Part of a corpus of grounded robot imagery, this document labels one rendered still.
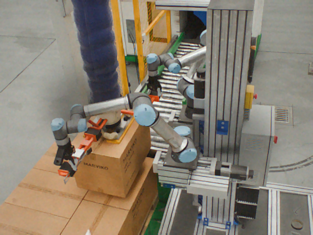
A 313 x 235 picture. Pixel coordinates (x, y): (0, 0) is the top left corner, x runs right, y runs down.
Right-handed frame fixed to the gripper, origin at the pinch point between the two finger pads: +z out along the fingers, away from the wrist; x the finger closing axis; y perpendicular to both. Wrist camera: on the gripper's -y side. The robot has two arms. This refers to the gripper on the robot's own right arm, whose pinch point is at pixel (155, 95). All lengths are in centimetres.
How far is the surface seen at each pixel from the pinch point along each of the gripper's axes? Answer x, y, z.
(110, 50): -15, 35, -53
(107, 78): -18, 38, -34
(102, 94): -23, 40, -22
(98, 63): -21, 41, -46
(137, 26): -64, -129, 3
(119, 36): -64, -81, -7
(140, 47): -62, -129, 27
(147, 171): -4, 17, 66
